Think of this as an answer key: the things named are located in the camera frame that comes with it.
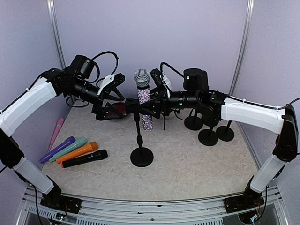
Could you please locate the red floral plate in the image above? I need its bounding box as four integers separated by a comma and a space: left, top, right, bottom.
112, 102, 128, 117

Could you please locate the black purple mic stand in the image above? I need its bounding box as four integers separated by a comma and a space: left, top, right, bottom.
216, 121, 234, 142

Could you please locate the orange microphone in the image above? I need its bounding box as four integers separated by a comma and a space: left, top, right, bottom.
56, 142, 98, 164

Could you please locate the purple microphone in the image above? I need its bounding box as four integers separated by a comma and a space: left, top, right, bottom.
40, 136, 75, 164

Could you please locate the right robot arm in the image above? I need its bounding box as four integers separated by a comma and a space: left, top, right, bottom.
134, 68, 299, 208

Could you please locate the glitter rhinestone microphone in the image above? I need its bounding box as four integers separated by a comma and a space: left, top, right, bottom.
134, 68, 153, 131

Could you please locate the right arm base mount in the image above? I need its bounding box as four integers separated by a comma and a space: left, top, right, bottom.
224, 195, 265, 213

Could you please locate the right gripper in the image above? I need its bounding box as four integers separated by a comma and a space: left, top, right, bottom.
137, 85, 200, 119

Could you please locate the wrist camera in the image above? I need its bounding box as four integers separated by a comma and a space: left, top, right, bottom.
150, 68, 172, 91
97, 73, 125, 96

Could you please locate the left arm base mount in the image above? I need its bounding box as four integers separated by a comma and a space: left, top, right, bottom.
40, 195, 82, 214

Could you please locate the pink microphone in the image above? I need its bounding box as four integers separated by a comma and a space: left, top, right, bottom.
48, 117, 65, 151

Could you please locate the black mint mic stand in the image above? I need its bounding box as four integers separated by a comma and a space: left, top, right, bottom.
198, 126, 218, 146

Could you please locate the black pink mic stand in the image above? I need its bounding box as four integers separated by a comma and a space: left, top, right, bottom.
202, 116, 219, 127

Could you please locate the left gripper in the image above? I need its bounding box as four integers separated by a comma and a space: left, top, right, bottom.
66, 77, 125, 120

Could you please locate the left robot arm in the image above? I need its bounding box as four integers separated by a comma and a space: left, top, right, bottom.
0, 55, 125, 209

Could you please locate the black glitter mic stand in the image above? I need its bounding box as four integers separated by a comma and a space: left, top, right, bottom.
125, 97, 154, 167

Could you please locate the mint green microphone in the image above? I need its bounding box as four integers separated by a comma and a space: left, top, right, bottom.
48, 137, 87, 162

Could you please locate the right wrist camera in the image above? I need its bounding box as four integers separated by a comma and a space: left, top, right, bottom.
150, 68, 172, 91

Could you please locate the black microphone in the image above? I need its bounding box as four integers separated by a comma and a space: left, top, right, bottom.
61, 150, 108, 168

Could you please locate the aluminium front rail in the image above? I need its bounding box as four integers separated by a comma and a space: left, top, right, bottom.
16, 185, 289, 225

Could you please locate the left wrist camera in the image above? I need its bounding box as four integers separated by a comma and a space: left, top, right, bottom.
97, 73, 125, 96

